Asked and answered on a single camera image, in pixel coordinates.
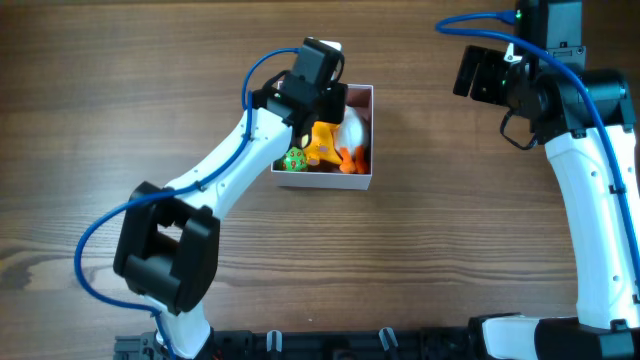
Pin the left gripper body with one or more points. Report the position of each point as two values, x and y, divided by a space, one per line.
326 105

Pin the white plush duck yellow hat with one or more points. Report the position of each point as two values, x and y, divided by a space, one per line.
351 140

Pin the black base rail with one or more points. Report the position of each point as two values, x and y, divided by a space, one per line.
387 343

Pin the orange dinosaur figure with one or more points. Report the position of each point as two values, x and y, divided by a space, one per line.
321 145

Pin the white box pink interior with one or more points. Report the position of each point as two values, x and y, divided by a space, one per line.
327 175

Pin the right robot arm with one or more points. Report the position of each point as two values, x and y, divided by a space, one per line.
584 120

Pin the green patterned ball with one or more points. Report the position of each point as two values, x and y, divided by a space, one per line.
294 160

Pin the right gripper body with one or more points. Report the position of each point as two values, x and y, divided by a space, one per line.
493 77

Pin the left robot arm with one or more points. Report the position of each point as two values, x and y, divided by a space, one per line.
168 248

